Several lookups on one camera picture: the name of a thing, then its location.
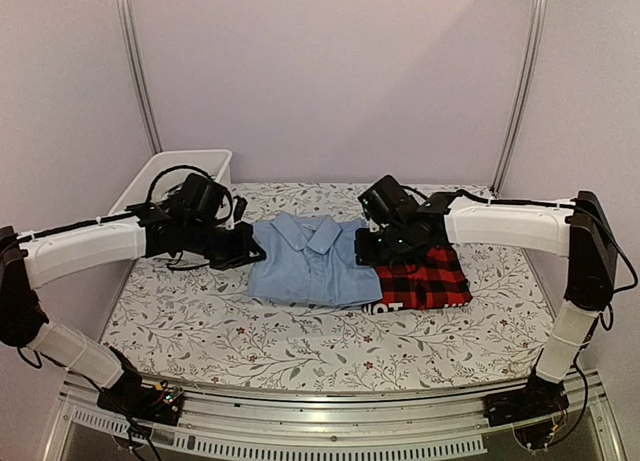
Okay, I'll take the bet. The floral patterned table cloth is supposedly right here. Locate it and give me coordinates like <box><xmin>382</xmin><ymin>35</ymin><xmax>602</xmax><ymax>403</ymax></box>
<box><xmin>99</xmin><ymin>181</ymin><xmax>568</xmax><ymax>395</ymax></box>

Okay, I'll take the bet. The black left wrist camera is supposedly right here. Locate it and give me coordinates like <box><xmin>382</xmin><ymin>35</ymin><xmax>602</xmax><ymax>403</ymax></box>
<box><xmin>178</xmin><ymin>173</ymin><xmax>230</xmax><ymax>224</ymax></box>

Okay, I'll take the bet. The red black plaid shirt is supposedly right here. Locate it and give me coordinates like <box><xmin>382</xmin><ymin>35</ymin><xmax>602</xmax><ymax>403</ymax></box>
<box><xmin>362</xmin><ymin>247</ymin><xmax>473</xmax><ymax>315</ymax></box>

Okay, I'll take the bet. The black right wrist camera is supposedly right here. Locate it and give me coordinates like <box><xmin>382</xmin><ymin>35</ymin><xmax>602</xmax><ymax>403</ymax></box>
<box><xmin>358</xmin><ymin>175</ymin><xmax>419</xmax><ymax>226</ymax></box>

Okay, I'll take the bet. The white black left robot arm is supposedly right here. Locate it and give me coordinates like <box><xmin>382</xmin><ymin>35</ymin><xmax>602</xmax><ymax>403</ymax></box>
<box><xmin>1</xmin><ymin>203</ymin><xmax>266</xmax><ymax>415</ymax></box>

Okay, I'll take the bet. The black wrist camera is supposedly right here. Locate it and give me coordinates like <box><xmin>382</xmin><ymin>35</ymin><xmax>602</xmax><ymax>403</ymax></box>
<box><xmin>178</xmin><ymin>173</ymin><xmax>230</xmax><ymax>224</ymax></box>
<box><xmin>358</xmin><ymin>175</ymin><xmax>419</xmax><ymax>226</ymax></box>

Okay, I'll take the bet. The aluminium front rail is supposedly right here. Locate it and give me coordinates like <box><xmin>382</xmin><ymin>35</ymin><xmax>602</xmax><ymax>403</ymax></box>
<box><xmin>43</xmin><ymin>370</ymin><xmax>630</xmax><ymax>460</ymax></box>

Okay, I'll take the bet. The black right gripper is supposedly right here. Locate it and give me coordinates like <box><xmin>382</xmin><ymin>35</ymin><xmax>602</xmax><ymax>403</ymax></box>
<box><xmin>355</xmin><ymin>222</ymin><xmax>411</xmax><ymax>265</ymax></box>

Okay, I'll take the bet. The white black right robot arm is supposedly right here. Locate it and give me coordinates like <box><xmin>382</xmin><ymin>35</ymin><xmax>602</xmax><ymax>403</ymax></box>
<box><xmin>355</xmin><ymin>183</ymin><xmax>623</xmax><ymax>417</ymax></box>

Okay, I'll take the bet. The right aluminium frame post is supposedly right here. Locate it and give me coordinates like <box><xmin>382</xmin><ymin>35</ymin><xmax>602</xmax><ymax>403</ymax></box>
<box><xmin>490</xmin><ymin>0</ymin><xmax>548</xmax><ymax>195</ymax></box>

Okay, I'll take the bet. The light blue long sleeve shirt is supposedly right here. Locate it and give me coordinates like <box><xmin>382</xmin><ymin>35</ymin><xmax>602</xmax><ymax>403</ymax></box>
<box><xmin>248</xmin><ymin>213</ymin><xmax>382</xmax><ymax>307</ymax></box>

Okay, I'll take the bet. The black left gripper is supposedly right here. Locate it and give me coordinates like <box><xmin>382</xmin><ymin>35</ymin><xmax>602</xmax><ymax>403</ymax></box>
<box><xmin>185</xmin><ymin>219</ymin><xmax>266</xmax><ymax>272</ymax></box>

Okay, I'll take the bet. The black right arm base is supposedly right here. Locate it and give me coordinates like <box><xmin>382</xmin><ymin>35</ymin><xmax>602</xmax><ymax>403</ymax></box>
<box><xmin>482</xmin><ymin>375</ymin><xmax>569</xmax><ymax>427</ymax></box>

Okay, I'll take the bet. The left aluminium frame post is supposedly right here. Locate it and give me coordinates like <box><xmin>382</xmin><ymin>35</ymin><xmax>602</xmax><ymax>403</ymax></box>
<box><xmin>116</xmin><ymin>0</ymin><xmax>163</xmax><ymax>155</ymax></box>

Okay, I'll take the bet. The aluminium frame post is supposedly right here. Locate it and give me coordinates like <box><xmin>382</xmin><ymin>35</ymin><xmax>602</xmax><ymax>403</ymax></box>
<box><xmin>490</xmin><ymin>0</ymin><xmax>548</xmax><ymax>195</ymax></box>
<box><xmin>116</xmin><ymin>0</ymin><xmax>163</xmax><ymax>155</ymax></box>

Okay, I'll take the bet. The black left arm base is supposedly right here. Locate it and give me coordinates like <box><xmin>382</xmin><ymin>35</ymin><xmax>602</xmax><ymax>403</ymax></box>
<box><xmin>97</xmin><ymin>376</ymin><xmax>184</xmax><ymax>426</ymax></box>

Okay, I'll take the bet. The white plastic bin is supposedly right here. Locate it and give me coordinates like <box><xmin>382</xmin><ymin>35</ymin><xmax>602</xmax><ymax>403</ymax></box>
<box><xmin>107</xmin><ymin>149</ymin><xmax>234</xmax><ymax>217</ymax></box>

